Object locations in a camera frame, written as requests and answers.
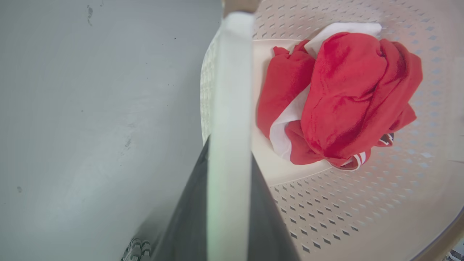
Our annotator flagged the grey ribbed cable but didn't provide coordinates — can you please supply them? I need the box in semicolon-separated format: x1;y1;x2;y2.
121;237;152;261

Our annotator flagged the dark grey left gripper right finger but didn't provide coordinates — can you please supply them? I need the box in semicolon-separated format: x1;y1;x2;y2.
248;152;301;261

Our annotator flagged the red garment with striped cuffs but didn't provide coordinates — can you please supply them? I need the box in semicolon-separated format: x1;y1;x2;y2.
257;32;423;171

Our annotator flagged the cream perforated plastic laundry basket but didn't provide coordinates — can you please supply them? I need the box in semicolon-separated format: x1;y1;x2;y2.
199;0;464;261

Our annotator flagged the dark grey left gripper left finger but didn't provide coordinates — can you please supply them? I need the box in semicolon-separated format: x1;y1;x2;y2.
150;137;211;261

